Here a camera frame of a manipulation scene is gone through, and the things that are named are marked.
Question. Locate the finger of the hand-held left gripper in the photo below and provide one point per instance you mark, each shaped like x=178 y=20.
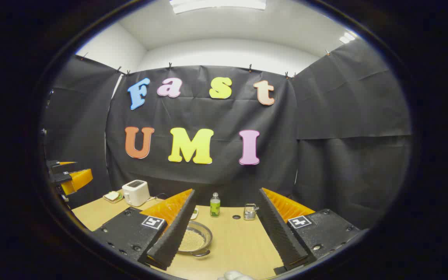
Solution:
x=77 y=179
x=61 y=167

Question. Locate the pile of soybeans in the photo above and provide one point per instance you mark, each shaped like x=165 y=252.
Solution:
x=193 y=241

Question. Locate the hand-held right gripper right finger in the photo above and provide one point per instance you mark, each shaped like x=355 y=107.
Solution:
x=276 y=229

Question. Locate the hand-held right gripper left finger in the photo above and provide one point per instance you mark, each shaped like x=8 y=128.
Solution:
x=177 y=229

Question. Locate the white cloth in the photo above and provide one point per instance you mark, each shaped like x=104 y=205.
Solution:
x=235 y=275

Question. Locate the long ceiling light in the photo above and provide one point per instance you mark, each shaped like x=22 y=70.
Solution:
x=216 y=4

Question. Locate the green label drink bottle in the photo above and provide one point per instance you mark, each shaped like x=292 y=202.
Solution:
x=215 y=206

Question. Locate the white toaster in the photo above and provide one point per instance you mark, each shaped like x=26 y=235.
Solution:
x=135 y=192

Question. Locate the black backdrop cloth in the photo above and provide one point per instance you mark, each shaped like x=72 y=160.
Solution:
x=325 y=116

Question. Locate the stainless steel pot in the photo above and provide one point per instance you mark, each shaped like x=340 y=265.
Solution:
x=207 y=233

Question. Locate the white divided bean plate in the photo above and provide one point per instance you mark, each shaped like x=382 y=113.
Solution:
x=195 y=213

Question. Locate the plate with sandwich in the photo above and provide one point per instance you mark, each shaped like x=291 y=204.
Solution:
x=112 y=196

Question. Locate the small ceiling light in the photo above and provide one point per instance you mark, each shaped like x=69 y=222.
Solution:
x=347 y=37

